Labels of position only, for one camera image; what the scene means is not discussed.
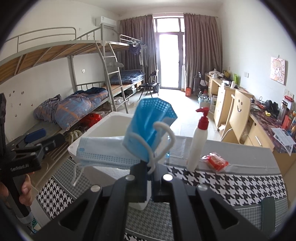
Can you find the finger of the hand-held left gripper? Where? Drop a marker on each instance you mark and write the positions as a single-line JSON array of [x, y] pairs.
[[54, 142], [34, 135]]

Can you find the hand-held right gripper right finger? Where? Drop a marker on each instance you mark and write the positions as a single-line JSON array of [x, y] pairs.
[[159, 190]]

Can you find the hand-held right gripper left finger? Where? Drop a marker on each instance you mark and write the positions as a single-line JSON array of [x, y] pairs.
[[141, 185]]

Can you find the light blue surgical mask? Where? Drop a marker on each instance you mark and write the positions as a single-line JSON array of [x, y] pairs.
[[101, 150]]

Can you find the white foam box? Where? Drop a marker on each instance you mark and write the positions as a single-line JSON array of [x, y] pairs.
[[108, 125]]

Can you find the blue dotted face mask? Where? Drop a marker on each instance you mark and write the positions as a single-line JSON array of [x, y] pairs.
[[148, 120]]

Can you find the person's left hand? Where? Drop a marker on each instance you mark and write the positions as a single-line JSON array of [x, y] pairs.
[[26, 190]]

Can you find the beige cloth bundle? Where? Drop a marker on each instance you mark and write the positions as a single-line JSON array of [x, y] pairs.
[[74, 135]]

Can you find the grey purple blanket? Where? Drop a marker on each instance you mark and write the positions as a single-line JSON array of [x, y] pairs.
[[46, 109]]

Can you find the red plastic bag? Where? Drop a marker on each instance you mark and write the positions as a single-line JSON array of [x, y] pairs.
[[91, 119]]

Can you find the blue orange plaid quilt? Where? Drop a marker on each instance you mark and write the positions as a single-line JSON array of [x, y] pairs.
[[78, 104]]

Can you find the white pump bottle red cap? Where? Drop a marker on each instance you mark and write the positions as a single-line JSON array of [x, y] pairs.
[[196, 148]]

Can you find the red snack packet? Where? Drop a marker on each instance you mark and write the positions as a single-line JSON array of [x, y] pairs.
[[216, 162]]

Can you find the houndstooth tablecloth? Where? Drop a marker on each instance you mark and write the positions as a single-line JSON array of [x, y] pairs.
[[231, 183]]

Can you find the grey metal bunk bed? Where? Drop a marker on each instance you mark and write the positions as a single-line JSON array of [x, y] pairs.
[[124, 46], [46, 51]]

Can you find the metal bunk ladder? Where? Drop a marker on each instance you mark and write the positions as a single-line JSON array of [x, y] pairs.
[[113, 76]]

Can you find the dark blue bedding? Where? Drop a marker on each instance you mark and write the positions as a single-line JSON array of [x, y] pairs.
[[127, 76]]

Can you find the black folding chair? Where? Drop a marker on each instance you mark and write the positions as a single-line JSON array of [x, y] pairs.
[[150, 83]]

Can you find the orange carton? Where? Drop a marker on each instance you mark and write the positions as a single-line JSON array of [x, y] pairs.
[[188, 91]]

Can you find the long wooden desk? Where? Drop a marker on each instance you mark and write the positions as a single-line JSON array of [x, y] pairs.
[[256, 136]]

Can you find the dark green case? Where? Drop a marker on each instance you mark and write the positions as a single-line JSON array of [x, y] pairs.
[[268, 215]]

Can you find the wooden chair with smiley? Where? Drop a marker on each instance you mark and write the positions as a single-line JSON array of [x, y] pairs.
[[240, 111]]

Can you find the hanging dark clothes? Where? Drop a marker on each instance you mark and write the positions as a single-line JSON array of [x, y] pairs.
[[136, 52]]

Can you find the glass balcony door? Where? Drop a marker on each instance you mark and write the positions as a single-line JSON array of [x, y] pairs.
[[168, 58]]

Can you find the white air conditioner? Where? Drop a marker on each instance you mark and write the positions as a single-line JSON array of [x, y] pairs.
[[106, 22]]

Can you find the printed papers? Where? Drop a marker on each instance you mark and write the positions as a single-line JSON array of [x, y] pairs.
[[283, 139]]

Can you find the green box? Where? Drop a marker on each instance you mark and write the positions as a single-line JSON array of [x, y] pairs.
[[235, 78]]

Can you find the brown curtain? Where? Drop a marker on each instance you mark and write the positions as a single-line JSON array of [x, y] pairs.
[[138, 34], [203, 46]]

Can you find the black headphones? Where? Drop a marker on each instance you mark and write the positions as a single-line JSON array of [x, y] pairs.
[[271, 107]]

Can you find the white wall socket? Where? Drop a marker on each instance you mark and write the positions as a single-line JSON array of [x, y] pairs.
[[289, 93]]

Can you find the cartoon wall poster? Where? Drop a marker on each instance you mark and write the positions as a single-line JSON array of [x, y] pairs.
[[278, 70]]

